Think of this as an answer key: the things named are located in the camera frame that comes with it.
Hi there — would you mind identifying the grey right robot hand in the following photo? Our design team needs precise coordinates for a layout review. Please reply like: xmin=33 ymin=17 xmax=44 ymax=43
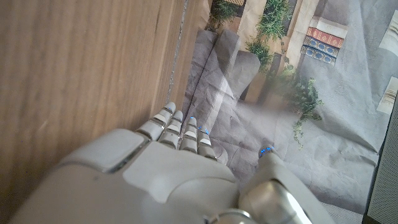
xmin=7 ymin=101 xmax=336 ymax=224

